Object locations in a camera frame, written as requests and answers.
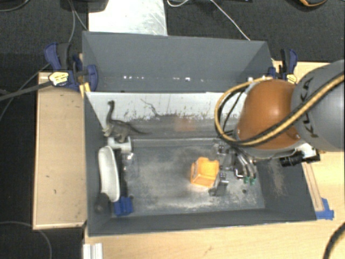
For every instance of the clear glass thing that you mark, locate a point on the clear glass thing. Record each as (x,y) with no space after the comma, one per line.
(130,159)

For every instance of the white plastic pipe piece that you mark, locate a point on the white plastic pipe piece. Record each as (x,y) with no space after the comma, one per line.
(120,144)

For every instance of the grey toy dinosaur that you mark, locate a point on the grey toy dinosaur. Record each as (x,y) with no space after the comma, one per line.
(118,129)

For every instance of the blue plastic block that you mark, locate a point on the blue plastic block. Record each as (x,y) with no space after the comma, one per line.
(123,206)

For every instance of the grey metal bin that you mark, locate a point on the grey metal bin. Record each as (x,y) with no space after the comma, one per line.
(167,61)

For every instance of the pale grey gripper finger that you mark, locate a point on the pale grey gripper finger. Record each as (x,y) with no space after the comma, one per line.
(222,150)
(221,186)

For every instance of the white oval plastic thing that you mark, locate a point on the white oval plastic thing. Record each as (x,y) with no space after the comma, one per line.
(109,171)

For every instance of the pale wood flat board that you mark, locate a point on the pale wood flat board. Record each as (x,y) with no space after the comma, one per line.
(59,155)

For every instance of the black cylinder on white bracket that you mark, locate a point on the black cylinder on white bracket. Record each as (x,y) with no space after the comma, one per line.
(291,160)

